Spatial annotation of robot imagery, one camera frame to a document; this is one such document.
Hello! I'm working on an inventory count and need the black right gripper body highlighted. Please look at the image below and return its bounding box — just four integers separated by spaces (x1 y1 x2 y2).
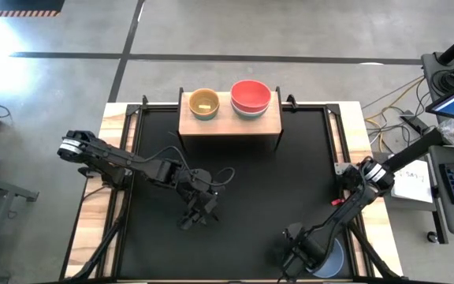
284 222 331 273

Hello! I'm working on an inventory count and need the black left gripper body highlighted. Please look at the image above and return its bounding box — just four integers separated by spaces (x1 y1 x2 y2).
173 168 221 216

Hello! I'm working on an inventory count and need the large blue-grey bowl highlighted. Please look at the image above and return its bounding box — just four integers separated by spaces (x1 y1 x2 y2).
307 237 345 279

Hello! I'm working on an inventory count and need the large white bowl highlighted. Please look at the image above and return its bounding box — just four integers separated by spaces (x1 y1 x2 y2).
231 103 272 118

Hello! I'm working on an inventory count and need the large red bowl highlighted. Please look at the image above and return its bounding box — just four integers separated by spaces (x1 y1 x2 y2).
229 79 273 114

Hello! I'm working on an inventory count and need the black table mat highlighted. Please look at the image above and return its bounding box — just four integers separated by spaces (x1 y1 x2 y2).
118 105 356 281

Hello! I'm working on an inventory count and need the white paper sheet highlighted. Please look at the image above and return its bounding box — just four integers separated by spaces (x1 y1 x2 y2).
392 159 435 204

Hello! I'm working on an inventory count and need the black diagonal support beam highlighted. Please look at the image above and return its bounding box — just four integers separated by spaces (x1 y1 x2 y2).
384 125 447 173

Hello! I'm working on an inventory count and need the black power strip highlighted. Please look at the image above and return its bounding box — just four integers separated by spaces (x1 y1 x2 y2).
400 112 429 135

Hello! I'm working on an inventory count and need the grey metal stand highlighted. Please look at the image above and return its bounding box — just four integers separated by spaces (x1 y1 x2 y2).
0 169 39 284

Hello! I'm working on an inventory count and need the grey equipment cart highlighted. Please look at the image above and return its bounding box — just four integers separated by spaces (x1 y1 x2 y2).
420 50 454 103

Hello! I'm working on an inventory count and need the black mat with hazard stripes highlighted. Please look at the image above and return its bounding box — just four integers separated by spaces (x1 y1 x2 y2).
0 0 65 17

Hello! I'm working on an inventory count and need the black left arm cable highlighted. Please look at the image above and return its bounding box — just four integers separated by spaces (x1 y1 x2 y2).
143 144 236 189

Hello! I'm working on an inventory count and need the wooden shelf with black frame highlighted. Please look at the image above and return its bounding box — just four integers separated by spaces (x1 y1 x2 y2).
177 85 285 153

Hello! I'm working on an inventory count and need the yellow floor cable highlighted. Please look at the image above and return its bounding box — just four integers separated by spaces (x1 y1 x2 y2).
363 74 425 153

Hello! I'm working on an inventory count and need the coiled black cable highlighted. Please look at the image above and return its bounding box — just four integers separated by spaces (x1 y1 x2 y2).
431 69 454 94

